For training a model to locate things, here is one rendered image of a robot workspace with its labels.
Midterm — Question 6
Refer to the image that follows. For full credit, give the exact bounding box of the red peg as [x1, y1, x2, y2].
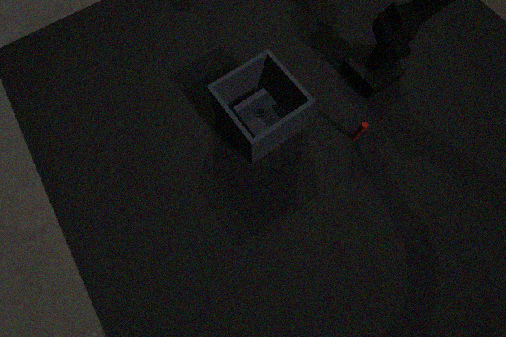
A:
[350, 122, 369, 141]

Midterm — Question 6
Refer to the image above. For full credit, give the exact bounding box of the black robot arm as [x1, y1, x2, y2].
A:
[362, 0, 455, 76]

